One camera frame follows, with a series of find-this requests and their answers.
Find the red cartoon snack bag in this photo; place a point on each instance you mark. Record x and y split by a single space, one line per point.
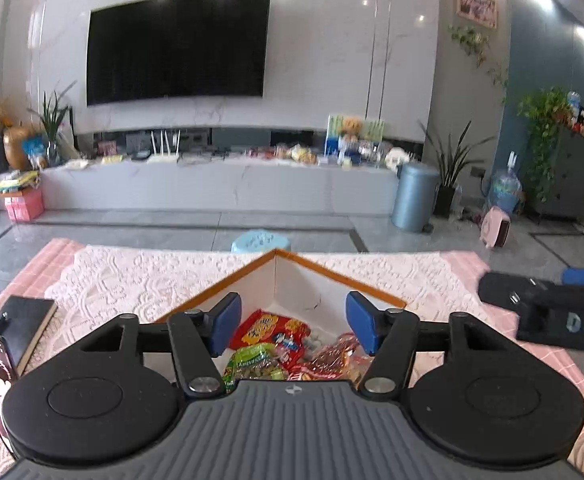
264 327

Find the brown teddy bear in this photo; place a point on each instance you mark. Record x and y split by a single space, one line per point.
350 127

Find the pink space heater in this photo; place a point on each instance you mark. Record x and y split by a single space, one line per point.
496 227

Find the blue-grey pedal trash can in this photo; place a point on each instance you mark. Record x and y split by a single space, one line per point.
414 200

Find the white marble television cabinet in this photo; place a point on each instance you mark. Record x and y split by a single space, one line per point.
197 187

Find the hanging vine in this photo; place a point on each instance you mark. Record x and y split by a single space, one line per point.
472 42

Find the green plant in glass vase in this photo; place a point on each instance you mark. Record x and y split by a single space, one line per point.
52 120

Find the white router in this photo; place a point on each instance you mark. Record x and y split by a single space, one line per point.
164 157

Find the trailing ivy plant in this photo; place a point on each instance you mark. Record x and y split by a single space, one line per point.
542 135

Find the golden vase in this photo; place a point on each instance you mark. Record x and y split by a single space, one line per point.
17 150

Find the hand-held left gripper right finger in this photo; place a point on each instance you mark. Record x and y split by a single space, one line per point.
363 322

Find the dark grey drawer cabinet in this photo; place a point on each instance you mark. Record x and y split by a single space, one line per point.
577 180

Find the pile of snack packets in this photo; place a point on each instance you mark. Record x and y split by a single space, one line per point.
292 155

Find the black wall television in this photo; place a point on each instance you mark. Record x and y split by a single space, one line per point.
177 45

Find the green candy bag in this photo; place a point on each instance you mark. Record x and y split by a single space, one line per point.
254 367

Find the orange cardboard box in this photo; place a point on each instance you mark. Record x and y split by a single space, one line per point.
297 280

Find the red-topped jujube packet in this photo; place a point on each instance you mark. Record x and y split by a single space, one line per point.
332 355

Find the black notebook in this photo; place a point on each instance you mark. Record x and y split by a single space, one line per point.
22 325

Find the pink storage box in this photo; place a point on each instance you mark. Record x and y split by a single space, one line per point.
24 207

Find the framed wall picture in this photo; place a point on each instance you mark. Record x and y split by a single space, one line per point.
477 5

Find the blue water jug with pump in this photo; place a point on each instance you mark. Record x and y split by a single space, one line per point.
504 190

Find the light blue plastic stool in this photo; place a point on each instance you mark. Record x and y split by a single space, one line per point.
262 242

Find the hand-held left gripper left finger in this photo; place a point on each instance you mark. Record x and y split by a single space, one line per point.
226 322

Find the green printed board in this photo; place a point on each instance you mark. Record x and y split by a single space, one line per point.
374 130

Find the white lace tablecloth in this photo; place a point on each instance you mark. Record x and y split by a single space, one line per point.
137 275

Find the long-leaf potted plant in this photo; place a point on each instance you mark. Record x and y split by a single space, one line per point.
452 170

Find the pink checked tablecloth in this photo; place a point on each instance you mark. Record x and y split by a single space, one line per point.
472 265

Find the stack of papers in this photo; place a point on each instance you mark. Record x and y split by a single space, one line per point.
17 182

